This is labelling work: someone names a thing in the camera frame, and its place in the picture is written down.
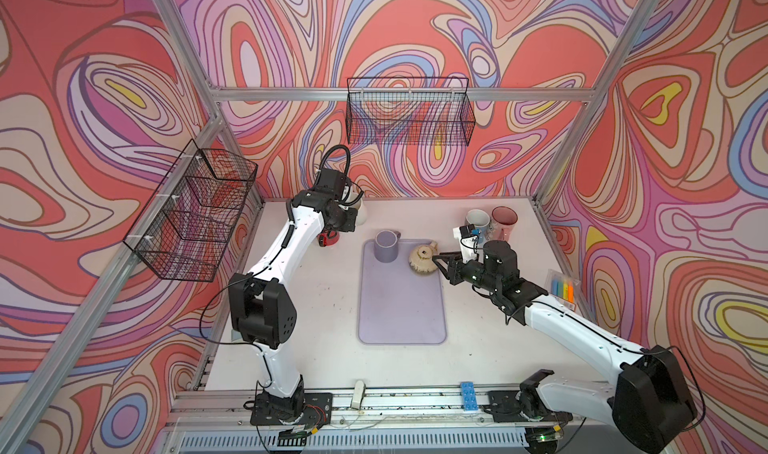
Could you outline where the lavender plastic tray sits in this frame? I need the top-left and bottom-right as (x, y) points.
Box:
(358, 239), (447, 345)

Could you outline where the white mug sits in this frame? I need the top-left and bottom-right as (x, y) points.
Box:
(353, 198), (368, 226)

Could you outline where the red mug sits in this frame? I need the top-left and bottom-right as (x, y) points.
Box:
(317, 230), (340, 247)

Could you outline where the blue floral mug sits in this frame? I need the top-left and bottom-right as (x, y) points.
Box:
(465, 208), (491, 244)

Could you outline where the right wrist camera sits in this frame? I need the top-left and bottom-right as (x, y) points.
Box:
(453, 224), (482, 263)

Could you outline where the left black wire basket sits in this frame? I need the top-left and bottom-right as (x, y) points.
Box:
(123, 140), (258, 282)

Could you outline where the blue toy brick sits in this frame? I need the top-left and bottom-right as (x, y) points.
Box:
(460, 381), (479, 412)

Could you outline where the white clip on rail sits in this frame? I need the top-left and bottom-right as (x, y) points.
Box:
(350, 379), (366, 410)

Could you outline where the black wire basket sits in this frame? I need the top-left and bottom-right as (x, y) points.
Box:
(123, 140), (258, 282)
(345, 76), (476, 146)

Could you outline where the back black wire basket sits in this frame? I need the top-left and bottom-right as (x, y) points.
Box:
(345, 76), (476, 146)

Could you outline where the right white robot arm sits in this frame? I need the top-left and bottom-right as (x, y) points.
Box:
(432, 240), (705, 453)

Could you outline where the pink cartoon mug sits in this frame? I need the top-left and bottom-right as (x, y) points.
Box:
(490, 206), (519, 241)

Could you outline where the lavender mug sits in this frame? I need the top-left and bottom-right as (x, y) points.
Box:
(374, 229), (401, 263)

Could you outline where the box of coloured markers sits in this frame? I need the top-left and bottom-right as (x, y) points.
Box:
(545, 269), (581, 310)

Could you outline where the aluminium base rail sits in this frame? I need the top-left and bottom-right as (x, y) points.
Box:
(161, 383), (661, 454)

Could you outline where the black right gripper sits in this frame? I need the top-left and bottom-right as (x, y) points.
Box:
(431, 249), (500, 293)

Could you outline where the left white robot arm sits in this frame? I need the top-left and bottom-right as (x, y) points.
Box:
(227, 144), (363, 424)

